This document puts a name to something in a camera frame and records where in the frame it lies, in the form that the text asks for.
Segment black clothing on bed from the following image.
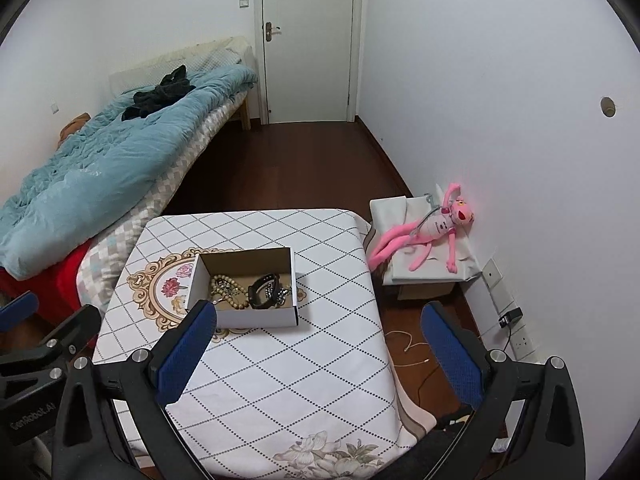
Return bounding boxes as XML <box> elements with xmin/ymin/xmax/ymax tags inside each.
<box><xmin>122</xmin><ymin>65</ymin><xmax>194</xmax><ymax>122</ymax></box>

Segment brown plush toy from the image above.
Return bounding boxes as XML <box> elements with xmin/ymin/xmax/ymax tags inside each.
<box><xmin>58</xmin><ymin>113</ymin><xmax>91</xmax><ymax>148</ymax></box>

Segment wooden bead bracelet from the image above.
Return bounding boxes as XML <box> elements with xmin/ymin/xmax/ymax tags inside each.
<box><xmin>208</xmin><ymin>274</ymin><xmax>251</xmax><ymax>310</ymax></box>

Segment pink panther plush toy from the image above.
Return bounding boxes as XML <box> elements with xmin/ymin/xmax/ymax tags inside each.
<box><xmin>368</xmin><ymin>183</ymin><xmax>474</xmax><ymax>274</ymax></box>

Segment silver chain bracelet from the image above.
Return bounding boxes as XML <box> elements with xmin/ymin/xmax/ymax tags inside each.
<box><xmin>267</xmin><ymin>282</ymin><xmax>293</xmax><ymax>307</ymax></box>

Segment black smart watch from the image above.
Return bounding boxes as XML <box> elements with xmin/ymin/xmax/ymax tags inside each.
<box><xmin>247</xmin><ymin>273</ymin><xmax>282</xmax><ymax>310</ymax></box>

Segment white wall sockets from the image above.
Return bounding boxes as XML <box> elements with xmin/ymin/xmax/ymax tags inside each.
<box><xmin>483</xmin><ymin>259</ymin><xmax>535</xmax><ymax>361</ymax></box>

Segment white patterned tablecloth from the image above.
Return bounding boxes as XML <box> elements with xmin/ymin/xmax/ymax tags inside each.
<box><xmin>94</xmin><ymin>209</ymin><xmax>435</xmax><ymax>479</ymax></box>

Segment light blue duvet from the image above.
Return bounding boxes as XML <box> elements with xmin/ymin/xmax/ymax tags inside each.
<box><xmin>1</xmin><ymin>64</ymin><xmax>257</xmax><ymax>281</ymax></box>

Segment white cloth covered box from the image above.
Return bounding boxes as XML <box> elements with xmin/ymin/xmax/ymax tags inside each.
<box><xmin>364</xmin><ymin>183</ymin><xmax>482</xmax><ymax>288</ymax></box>

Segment black charger plug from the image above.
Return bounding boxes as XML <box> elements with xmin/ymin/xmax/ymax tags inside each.
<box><xmin>499</xmin><ymin>307</ymin><xmax>523</xmax><ymax>328</ymax></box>

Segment white cardboard box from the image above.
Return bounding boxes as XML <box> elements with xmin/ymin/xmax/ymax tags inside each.
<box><xmin>186</xmin><ymin>247</ymin><xmax>299</xmax><ymax>330</ymax></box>

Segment white door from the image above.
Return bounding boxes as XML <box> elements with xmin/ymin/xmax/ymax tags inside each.
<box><xmin>255</xmin><ymin>0</ymin><xmax>362</xmax><ymax>125</ymax></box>

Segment red blanket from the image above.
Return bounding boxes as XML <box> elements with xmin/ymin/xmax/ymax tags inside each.
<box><xmin>1</xmin><ymin>240</ymin><xmax>91</xmax><ymax>325</ymax></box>

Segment white pillow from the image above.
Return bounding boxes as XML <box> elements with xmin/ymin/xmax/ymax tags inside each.
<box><xmin>108</xmin><ymin>36</ymin><xmax>255</xmax><ymax>96</ymax></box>

